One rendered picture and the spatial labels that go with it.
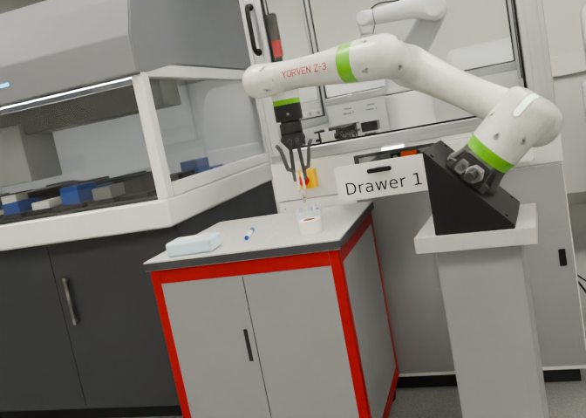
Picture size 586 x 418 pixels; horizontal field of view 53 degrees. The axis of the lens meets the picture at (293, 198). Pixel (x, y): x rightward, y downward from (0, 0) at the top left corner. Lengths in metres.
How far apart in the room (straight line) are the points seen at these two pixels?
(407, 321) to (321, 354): 0.63
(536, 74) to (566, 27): 3.13
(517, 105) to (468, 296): 0.48
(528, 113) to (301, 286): 0.75
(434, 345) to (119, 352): 1.25
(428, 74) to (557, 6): 3.58
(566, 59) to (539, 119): 3.72
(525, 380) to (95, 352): 1.71
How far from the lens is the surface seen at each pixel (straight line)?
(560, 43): 5.26
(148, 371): 2.55
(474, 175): 1.40
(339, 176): 1.86
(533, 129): 1.50
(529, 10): 2.15
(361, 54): 1.66
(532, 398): 1.65
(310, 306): 1.71
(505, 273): 1.52
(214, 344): 1.86
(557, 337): 2.33
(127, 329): 2.52
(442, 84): 1.74
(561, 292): 2.27
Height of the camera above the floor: 1.10
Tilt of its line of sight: 7 degrees down
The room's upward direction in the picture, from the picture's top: 11 degrees counter-clockwise
